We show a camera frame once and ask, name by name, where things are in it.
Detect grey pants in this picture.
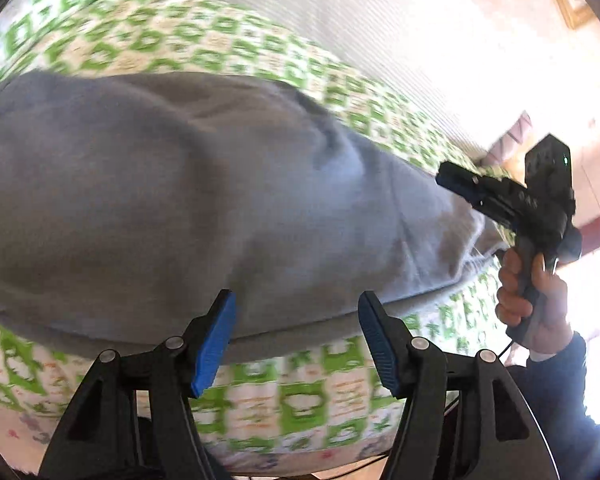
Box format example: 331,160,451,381
0,71,504,363

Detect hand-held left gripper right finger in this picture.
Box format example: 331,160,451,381
358,290,561,480

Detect grey striped bed cover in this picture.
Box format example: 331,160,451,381
140,0,526,161

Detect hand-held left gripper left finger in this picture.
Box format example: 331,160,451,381
38,289,237,480

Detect green patterned bed sheet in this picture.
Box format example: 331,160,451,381
0,0,511,478

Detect pink patterned pillow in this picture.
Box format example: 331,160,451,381
480,111,535,168

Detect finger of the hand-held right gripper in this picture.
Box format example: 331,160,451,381
435,161,518,226

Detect person's right hand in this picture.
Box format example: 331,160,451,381
495,248,573,356

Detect person's right forearm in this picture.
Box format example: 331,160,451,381
509,330,600,480

